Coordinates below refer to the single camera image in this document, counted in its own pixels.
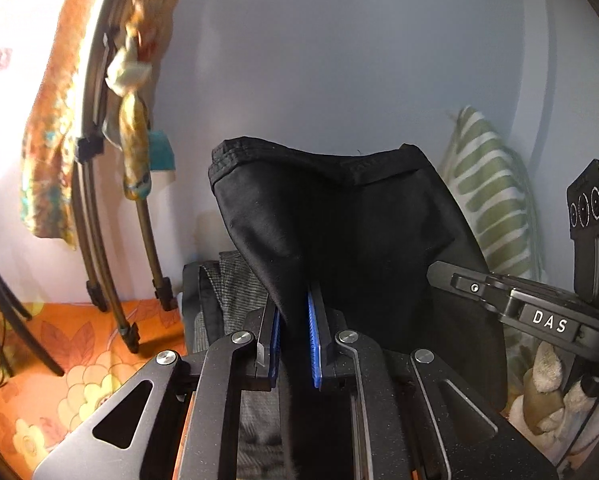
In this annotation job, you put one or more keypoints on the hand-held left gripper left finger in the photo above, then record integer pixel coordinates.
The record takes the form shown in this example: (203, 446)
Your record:
(274, 347)

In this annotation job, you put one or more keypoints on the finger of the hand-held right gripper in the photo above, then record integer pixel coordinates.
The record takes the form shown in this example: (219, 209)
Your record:
(459, 282)

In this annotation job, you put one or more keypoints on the teal cloth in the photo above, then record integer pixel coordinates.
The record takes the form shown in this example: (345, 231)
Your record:
(162, 152)

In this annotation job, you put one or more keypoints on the beige plush toy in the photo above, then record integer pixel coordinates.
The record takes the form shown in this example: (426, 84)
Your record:
(544, 400)

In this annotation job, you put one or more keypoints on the orange floral bedsheet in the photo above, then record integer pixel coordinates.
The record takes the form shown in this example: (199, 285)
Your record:
(54, 410)

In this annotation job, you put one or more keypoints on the black pants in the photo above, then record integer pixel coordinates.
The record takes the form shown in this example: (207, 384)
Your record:
(339, 220)

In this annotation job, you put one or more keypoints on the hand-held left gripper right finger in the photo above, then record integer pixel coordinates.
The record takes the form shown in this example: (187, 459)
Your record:
(314, 345)

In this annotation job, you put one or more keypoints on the yellow knotted scarf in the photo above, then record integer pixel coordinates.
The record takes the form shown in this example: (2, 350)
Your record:
(134, 130)

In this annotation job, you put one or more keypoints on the orange patterned hanging cloth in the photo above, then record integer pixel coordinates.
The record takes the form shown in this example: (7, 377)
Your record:
(49, 150)

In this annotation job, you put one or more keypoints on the brown folded stand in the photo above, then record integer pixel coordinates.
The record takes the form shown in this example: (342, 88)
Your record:
(91, 170)

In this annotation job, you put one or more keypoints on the grey checked cloth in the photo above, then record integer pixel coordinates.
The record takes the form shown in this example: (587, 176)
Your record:
(229, 290)

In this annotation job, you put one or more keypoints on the green striped pillow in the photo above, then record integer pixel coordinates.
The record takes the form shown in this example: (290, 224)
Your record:
(489, 195)

